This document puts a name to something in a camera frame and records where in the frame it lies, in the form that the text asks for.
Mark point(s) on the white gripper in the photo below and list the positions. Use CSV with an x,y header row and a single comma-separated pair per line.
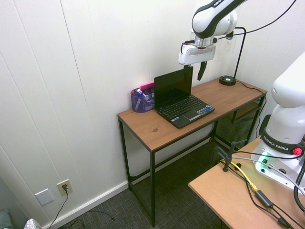
x,y
196,54

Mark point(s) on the small black laptop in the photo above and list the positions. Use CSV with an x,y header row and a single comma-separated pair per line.
x,y
176,87

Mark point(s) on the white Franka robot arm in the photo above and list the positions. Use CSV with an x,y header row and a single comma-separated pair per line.
x,y
207,19

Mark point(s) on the black desk lamp glass shade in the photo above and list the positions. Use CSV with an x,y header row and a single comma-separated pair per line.
x,y
227,80

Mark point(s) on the pink notepad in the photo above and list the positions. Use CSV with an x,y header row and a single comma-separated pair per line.
x,y
147,85

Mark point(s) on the white blue marker pen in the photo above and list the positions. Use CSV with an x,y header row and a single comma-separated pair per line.
x,y
141,92

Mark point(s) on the purple mesh desk organizer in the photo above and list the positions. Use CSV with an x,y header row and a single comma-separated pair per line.
x,y
139,105

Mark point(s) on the black metal clamp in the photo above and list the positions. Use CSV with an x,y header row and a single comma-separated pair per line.
x,y
228,157

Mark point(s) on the light mdf robot stand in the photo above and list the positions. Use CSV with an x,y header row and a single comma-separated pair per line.
x,y
226,198

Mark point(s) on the patterned tissue box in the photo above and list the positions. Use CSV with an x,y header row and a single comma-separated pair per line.
x,y
33,224

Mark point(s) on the teal cushion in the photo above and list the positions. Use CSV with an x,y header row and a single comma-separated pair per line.
x,y
4,219

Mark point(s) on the wooden desk black metal frame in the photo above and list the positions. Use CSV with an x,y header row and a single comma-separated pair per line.
x,y
147,128

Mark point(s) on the beige wall power outlet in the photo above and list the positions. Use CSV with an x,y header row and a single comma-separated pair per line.
x,y
64,187

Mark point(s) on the white blank wall plate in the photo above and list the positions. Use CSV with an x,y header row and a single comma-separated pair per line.
x,y
44,197

